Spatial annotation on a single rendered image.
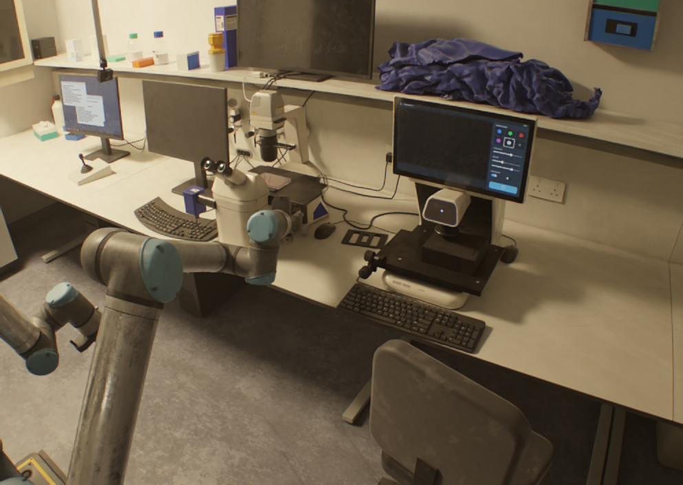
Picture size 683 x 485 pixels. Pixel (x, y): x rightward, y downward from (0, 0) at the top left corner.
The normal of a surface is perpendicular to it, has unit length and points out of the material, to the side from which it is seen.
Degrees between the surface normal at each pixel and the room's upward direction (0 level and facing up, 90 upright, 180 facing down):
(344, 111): 90
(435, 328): 5
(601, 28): 90
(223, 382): 0
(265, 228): 60
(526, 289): 0
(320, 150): 90
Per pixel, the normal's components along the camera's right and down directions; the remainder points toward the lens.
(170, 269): 0.97, 0.03
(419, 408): -0.71, 0.34
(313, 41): -0.50, 0.36
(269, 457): 0.00, -0.88
